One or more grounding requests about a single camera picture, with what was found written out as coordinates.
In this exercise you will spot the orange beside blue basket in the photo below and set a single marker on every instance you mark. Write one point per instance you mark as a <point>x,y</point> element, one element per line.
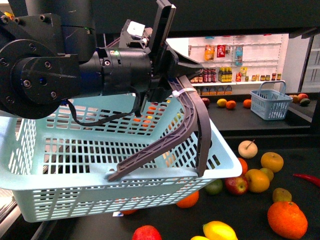
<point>247,103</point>

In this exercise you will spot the light teal shopping basket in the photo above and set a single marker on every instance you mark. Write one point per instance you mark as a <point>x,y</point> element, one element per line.
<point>57,169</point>

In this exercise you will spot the small blue basket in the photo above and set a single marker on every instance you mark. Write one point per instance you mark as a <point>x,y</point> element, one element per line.
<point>269,104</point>

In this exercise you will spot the red yellow apple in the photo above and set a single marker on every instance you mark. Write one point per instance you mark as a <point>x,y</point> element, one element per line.
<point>236,185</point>

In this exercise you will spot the red chili pepper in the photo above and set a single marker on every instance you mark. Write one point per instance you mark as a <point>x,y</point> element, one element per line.
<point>310,178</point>

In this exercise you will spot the large orange tangerine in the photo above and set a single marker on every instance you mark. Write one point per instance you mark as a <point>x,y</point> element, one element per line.
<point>287,220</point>

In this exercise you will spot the red apple front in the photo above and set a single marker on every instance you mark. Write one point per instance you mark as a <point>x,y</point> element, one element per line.
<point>146,232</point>

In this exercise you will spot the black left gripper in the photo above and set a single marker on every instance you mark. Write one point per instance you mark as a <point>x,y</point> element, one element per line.
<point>151,60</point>

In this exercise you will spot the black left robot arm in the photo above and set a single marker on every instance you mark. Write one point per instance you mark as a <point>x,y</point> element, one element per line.
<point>51,55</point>

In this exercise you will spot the grey basket handle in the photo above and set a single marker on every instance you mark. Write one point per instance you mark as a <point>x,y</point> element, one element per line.
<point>196,118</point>

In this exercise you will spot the white condiment shelf unit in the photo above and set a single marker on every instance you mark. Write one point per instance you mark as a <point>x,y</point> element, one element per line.
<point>237,64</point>

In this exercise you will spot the white pear with stem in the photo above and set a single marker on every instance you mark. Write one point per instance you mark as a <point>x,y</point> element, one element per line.
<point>247,149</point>

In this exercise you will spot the yellow lemon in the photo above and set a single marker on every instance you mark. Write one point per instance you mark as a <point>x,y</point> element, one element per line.
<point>217,230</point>
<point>221,103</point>

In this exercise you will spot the orange near front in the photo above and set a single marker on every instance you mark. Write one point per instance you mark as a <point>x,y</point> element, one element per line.
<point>244,165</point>

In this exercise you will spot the dark red apple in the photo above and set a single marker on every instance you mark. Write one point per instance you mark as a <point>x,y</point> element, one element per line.
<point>206,102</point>

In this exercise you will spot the golden yellow apple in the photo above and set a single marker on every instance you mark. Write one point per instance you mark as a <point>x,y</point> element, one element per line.
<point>258,181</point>

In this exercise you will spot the orange beside lemon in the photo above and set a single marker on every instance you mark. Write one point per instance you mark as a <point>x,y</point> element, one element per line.
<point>231,105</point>

